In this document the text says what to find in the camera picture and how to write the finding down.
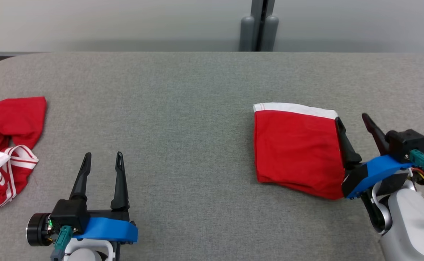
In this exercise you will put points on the red shorts with white waistband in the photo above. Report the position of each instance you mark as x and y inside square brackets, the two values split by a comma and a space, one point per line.
[295, 152]

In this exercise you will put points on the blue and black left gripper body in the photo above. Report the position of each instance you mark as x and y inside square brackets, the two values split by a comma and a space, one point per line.
[106, 228]

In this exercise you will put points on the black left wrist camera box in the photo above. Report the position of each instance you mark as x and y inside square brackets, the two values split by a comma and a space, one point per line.
[68, 215]

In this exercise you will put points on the black cylindrical left gripper motor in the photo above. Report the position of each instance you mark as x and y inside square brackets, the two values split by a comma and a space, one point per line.
[36, 230]

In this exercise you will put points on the teal camera connector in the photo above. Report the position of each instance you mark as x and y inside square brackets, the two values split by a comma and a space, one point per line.
[63, 237]
[420, 158]

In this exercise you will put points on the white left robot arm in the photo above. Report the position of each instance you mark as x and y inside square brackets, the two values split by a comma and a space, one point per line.
[85, 253]

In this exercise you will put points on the red jersey with white sleeves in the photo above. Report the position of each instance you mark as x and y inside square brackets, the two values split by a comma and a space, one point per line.
[12, 116]

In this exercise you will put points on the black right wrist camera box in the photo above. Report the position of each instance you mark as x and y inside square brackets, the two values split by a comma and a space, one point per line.
[407, 143]

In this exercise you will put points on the grey partition post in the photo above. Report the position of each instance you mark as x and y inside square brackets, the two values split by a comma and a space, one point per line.
[256, 7]

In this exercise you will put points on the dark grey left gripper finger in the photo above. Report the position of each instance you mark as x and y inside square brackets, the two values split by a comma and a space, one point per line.
[81, 177]
[120, 185]

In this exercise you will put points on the grey cylindrical post cap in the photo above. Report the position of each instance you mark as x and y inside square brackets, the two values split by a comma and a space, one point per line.
[247, 34]
[271, 34]

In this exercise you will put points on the teal left camera connector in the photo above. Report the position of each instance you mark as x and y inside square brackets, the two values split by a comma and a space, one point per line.
[63, 237]

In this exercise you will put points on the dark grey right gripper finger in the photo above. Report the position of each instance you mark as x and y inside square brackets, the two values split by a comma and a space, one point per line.
[346, 148]
[376, 136]

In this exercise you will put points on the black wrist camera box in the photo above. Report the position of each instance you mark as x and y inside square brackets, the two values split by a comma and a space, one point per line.
[407, 143]
[68, 215]

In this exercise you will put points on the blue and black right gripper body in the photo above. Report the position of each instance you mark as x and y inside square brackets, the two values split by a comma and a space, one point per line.
[374, 172]

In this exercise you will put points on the teal right camera connector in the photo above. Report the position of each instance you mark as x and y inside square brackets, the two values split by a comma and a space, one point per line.
[420, 158]

